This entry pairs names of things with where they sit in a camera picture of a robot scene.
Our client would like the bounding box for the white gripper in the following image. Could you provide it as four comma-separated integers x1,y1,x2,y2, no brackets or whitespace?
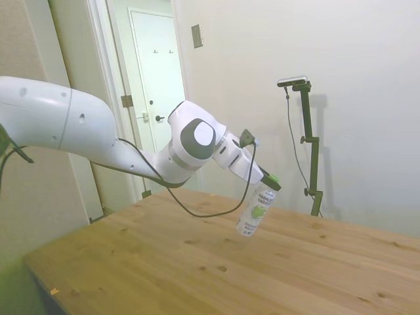
228,146,282,191

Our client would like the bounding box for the plastic bottle with green cap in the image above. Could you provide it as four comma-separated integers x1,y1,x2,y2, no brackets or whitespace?
235,175,282,238

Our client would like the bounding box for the pale green door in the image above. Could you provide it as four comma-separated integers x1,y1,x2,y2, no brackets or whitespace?
128,8,188,198

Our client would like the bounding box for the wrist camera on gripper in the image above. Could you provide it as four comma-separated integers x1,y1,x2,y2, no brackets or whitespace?
239,129,257,148

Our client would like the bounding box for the black clamped camera stand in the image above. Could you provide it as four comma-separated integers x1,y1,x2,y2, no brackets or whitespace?
291,81,324,217

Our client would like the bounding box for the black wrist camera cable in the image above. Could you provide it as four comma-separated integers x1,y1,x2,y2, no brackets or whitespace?
0,124,257,219

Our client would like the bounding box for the grey exterior camera bar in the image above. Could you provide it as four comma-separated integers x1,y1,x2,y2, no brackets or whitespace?
277,75,309,88

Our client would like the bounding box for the grey wall switch plate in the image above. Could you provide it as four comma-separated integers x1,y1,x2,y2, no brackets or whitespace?
191,23,204,49

